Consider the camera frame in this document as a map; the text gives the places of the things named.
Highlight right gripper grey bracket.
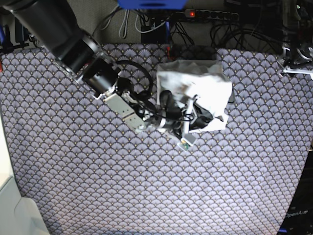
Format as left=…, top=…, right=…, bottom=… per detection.
left=171, top=95, right=213, bottom=151

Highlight left gripper grey bracket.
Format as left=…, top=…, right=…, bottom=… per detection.
left=278, top=48, right=313, bottom=79

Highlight white T-shirt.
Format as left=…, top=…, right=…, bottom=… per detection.
left=156, top=60, right=232, bottom=133

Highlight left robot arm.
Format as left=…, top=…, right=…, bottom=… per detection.
left=278, top=0, right=313, bottom=77

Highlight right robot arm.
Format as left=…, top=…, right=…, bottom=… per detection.
left=0, top=0, right=213, bottom=150

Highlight red table clamp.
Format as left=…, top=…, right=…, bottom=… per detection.
left=167, top=46, right=175, bottom=60

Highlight fan patterned grey tablecloth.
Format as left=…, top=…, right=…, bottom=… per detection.
left=0, top=49, right=313, bottom=235

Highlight blue box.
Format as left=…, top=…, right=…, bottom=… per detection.
left=118, top=0, right=187, bottom=10

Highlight black stand with OpenArm label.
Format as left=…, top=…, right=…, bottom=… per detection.
left=278, top=151, right=313, bottom=235

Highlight grey plastic bin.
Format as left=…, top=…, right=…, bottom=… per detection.
left=0, top=177, right=49, bottom=235

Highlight black cable bundle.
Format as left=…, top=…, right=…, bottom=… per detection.
left=134, top=8, right=284, bottom=49

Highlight white power strip red switch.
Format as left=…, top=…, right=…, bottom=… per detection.
left=184, top=9, right=239, bottom=21

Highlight grey looped cable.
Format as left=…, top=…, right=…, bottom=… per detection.
left=92, top=4, right=130, bottom=39

